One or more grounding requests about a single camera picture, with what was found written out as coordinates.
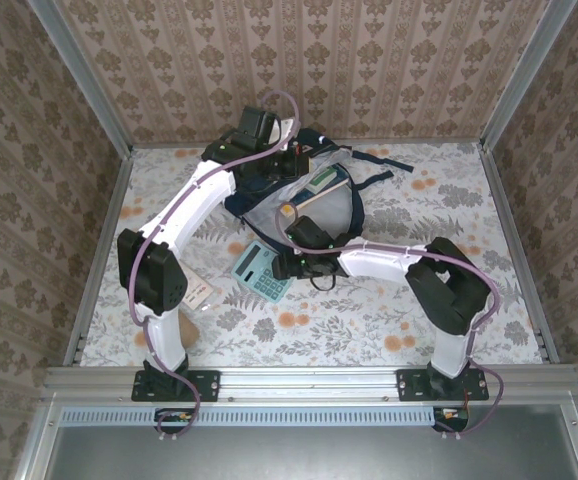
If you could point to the green notebook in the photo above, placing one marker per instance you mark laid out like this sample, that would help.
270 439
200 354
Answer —
320 179

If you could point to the teal calculator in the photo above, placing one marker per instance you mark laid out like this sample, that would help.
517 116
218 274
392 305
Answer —
256 270

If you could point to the navy blue backpack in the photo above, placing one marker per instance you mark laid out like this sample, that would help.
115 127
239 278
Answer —
269 215

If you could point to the white red printed packet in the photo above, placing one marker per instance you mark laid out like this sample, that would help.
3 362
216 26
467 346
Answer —
200 295

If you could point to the brown fabric pencil case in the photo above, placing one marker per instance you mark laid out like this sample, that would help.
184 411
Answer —
191 332

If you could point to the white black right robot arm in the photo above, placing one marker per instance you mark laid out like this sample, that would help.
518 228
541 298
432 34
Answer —
379 260

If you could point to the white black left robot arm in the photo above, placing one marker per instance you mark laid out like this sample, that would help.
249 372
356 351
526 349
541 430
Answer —
204 195

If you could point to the floral tablecloth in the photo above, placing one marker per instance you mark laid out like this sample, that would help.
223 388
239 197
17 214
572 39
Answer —
344 325

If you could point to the grey metal shelf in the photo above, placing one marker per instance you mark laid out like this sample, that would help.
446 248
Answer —
319 455

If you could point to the aluminium table back rail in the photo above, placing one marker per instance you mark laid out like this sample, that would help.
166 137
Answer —
169 144

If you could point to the aluminium mounting rail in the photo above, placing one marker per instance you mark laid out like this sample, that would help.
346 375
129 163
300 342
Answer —
309 382

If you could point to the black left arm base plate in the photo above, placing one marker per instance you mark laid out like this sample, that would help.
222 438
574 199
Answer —
209 385

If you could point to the aluminium table side rail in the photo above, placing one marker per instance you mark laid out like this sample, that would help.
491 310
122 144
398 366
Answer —
492 170
116 200

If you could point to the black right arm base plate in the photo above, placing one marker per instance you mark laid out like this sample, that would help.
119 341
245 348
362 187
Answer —
409 387

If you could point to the aluminium frame post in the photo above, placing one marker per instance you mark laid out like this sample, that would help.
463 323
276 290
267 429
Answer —
524 75
81 75

